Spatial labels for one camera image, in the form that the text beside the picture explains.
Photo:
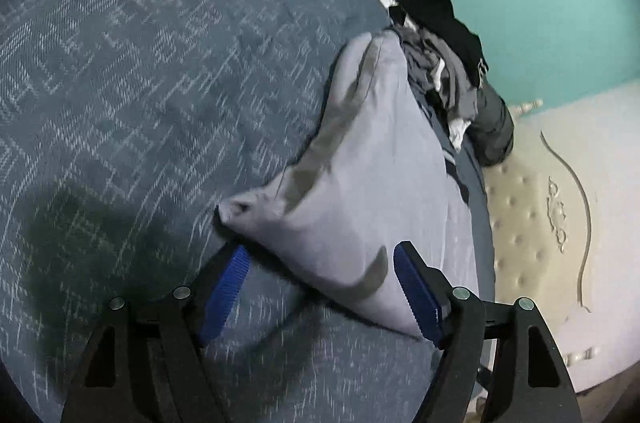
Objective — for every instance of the white garment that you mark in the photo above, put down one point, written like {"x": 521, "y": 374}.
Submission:
{"x": 457, "y": 127}

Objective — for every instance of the cream tufted headboard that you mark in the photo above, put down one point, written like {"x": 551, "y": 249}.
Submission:
{"x": 564, "y": 214}

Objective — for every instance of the dark grey garment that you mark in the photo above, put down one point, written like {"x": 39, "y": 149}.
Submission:
{"x": 434, "y": 67}

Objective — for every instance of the black garment with drawstring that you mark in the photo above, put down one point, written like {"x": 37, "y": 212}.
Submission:
{"x": 437, "y": 17}

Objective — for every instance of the grey black zip jacket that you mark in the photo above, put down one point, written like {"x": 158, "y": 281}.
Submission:
{"x": 375, "y": 175}

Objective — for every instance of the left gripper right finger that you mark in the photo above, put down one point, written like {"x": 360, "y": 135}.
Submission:
{"x": 508, "y": 350}

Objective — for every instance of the blue patterned bed sheet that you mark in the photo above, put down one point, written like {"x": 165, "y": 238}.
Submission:
{"x": 123, "y": 124}

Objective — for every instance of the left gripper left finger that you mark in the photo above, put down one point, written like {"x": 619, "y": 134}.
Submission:
{"x": 144, "y": 360}

